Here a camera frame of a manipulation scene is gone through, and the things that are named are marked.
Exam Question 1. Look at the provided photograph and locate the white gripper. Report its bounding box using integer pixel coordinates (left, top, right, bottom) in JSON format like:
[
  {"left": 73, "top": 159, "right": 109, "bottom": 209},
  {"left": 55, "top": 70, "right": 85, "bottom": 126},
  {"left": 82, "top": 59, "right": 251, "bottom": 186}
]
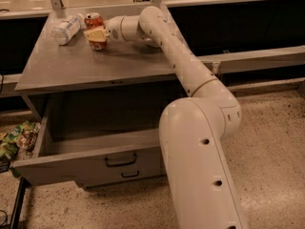
[{"left": 83, "top": 16, "right": 125, "bottom": 42}]

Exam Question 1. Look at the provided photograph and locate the red coke can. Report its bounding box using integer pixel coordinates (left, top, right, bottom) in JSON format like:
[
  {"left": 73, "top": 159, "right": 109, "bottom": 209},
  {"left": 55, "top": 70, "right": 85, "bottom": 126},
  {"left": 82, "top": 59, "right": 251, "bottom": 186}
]
[{"left": 84, "top": 12, "right": 107, "bottom": 51}]

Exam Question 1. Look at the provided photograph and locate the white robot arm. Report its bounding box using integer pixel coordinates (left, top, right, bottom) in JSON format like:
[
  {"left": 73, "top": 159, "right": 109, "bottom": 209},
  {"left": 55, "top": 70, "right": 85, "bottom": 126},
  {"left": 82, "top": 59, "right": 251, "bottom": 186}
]
[{"left": 84, "top": 6, "right": 249, "bottom": 229}]

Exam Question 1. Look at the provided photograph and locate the open grey top drawer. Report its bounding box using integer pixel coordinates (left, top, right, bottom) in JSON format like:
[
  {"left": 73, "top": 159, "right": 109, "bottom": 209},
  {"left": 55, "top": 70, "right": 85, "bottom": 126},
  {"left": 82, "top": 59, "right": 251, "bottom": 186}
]
[{"left": 13, "top": 90, "right": 172, "bottom": 188}]

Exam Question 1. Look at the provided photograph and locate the clear plastic water bottle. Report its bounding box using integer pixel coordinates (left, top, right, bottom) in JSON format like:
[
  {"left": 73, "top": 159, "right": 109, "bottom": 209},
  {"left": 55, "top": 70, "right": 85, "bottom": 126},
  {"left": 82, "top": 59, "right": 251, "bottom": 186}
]
[{"left": 51, "top": 14, "right": 84, "bottom": 46}]

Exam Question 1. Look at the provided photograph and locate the grey cabinet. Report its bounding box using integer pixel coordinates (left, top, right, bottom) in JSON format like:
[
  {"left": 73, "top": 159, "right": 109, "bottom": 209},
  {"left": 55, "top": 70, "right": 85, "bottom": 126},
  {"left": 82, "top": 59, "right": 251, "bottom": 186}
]
[{"left": 14, "top": 3, "right": 202, "bottom": 189}]

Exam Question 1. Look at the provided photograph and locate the brown snack bag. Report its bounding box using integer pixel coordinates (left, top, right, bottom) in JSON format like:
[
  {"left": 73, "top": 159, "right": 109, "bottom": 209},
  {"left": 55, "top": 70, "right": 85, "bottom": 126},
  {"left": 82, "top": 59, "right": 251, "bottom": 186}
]
[{"left": 27, "top": 122, "right": 41, "bottom": 153}]

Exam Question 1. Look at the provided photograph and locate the green chip bag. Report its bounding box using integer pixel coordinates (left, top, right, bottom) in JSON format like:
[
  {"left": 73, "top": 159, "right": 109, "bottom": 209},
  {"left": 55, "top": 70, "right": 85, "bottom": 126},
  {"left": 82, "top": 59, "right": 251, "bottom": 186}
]
[{"left": 0, "top": 121, "right": 35, "bottom": 160}]

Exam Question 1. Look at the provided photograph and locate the black top drawer handle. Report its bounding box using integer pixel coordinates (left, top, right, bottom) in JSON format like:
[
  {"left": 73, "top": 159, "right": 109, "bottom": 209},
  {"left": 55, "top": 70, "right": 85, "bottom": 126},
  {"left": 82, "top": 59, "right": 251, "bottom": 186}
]
[{"left": 104, "top": 154, "right": 137, "bottom": 168}]

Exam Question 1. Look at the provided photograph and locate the black drawer handle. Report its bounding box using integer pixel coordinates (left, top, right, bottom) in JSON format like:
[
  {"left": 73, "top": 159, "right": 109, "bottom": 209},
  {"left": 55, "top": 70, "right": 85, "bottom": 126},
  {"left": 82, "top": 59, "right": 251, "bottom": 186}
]
[
  {"left": 121, "top": 171, "right": 140, "bottom": 178},
  {"left": 104, "top": 154, "right": 137, "bottom": 168}
]

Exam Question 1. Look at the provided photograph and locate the black lower drawer handle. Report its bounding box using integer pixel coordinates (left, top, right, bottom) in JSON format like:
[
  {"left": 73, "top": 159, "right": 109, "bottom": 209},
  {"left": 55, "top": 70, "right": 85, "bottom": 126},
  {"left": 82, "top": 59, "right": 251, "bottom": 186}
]
[{"left": 121, "top": 171, "right": 140, "bottom": 178}]

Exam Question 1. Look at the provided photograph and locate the grey metal rail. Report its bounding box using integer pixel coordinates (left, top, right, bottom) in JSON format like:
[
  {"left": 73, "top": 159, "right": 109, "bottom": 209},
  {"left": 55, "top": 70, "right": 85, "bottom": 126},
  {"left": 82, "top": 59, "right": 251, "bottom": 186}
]
[{"left": 198, "top": 45, "right": 305, "bottom": 74}]

